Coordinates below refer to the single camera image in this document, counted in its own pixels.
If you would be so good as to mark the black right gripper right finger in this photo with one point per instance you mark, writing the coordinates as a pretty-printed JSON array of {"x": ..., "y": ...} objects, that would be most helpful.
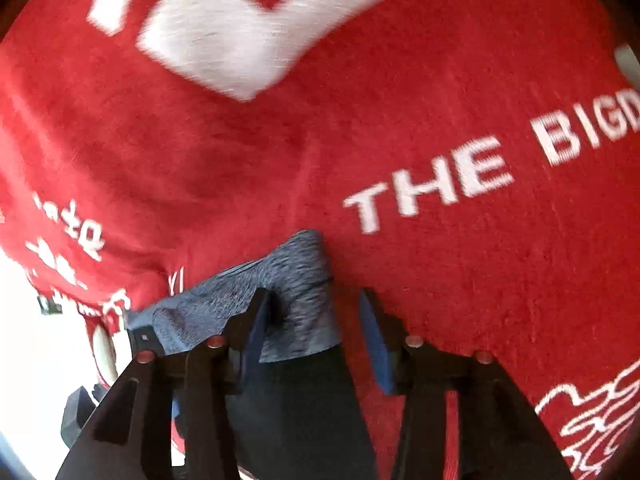
[{"x": 499, "y": 434}]

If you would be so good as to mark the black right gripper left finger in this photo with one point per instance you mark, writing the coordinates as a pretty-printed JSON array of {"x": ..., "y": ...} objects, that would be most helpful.
[{"x": 128, "y": 434}]

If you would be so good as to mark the black pants grey waistband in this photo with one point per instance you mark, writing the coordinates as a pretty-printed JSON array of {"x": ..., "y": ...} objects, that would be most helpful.
[{"x": 299, "y": 417}]

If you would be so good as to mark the red patterned pillow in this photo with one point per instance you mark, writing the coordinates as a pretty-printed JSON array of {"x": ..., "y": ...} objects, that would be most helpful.
[{"x": 111, "y": 353}]

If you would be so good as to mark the red printed bed blanket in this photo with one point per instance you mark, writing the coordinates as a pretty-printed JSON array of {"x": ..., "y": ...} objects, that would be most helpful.
[{"x": 474, "y": 162}]

